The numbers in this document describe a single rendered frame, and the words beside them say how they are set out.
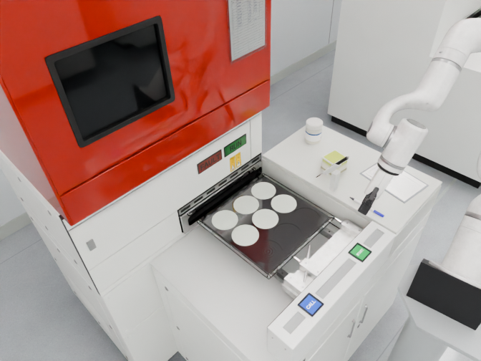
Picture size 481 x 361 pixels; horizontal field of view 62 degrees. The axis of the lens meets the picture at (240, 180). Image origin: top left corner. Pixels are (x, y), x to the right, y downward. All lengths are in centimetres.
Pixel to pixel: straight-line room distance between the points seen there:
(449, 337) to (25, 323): 210
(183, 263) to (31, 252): 159
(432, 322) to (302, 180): 66
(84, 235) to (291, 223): 72
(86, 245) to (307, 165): 89
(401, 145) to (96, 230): 96
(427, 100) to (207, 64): 66
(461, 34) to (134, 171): 103
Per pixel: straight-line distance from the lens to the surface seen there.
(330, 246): 149
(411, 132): 129
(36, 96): 98
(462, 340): 149
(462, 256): 141
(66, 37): 97
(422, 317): 149
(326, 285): 130
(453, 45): 139
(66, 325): 253
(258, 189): 164
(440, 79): 135
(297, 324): 123
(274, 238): 147
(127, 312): 168
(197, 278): 148
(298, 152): 172
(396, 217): 152
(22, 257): 295
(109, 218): 131
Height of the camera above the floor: 204
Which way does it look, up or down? 43 degrees down
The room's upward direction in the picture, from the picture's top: 3 degrees counter-clockwise
